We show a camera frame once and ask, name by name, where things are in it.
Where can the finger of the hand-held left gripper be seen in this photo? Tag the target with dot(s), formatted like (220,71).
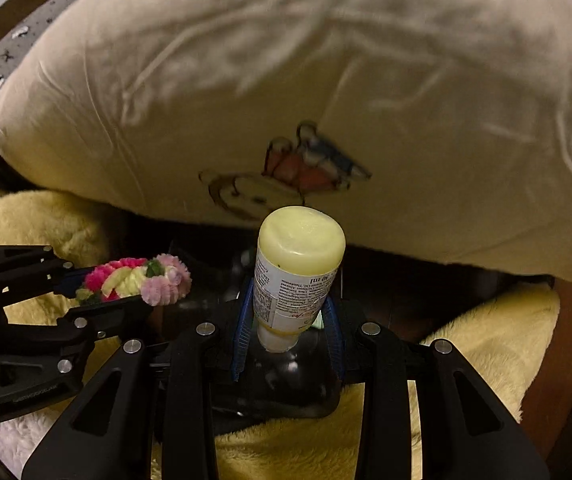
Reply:
(73,280)
(116,305)

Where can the pink yellow chenille flower ornament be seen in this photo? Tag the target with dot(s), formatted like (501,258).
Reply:
(138,277)

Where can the cream pillow with cartoon print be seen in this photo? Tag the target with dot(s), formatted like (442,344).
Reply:
(316,100)

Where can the dark wooden bed frame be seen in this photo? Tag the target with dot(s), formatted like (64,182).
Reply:
(565,360)

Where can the white fluffy blanket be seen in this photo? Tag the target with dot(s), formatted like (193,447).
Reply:
(11,442)

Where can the yellow fluffy blanket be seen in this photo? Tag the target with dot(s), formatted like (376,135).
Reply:
(490,340)

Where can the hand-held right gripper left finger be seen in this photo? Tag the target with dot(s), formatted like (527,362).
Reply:
(242,332)

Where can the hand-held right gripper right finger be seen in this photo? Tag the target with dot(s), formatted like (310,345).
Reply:
(337,345)

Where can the grey patterned cloth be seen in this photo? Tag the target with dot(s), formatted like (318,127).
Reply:
(3,60)

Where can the yellow lotion bottle white label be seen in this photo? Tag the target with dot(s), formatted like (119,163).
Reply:
(298,280)

